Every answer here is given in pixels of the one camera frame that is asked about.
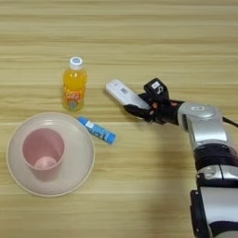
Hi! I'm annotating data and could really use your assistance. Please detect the orange juice bottle white cap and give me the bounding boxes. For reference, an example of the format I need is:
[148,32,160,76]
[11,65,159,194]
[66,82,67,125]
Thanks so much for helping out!
[60,56,89,112]

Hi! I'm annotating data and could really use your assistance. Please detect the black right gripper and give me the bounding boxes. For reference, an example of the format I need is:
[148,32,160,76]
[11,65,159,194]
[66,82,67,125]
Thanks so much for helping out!
[123,92,186,126]

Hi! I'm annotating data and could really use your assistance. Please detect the pink plastic cup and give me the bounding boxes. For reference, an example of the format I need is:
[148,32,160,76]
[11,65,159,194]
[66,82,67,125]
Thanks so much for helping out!
[21,127,66,181]

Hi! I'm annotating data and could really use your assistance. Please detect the white rectangular remote device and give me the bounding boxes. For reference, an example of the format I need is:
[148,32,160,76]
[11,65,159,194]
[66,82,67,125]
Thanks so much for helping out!
[104,78,151,111]

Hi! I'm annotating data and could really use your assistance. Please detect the black box with white label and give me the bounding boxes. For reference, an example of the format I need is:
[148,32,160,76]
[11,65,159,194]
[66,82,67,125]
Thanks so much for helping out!
[142,76,171,104]

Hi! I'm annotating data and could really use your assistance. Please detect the blue tube with white print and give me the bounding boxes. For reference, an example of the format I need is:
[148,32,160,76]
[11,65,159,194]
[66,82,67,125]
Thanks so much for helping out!
[76,115,118,146]

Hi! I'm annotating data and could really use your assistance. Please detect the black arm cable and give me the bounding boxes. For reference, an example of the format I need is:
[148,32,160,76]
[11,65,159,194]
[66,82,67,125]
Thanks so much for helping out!
[221,115,238,129]

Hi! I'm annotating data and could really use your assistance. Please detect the beige round plate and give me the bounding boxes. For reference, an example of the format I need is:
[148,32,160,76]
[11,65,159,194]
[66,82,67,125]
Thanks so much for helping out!
[6,112,97,198]

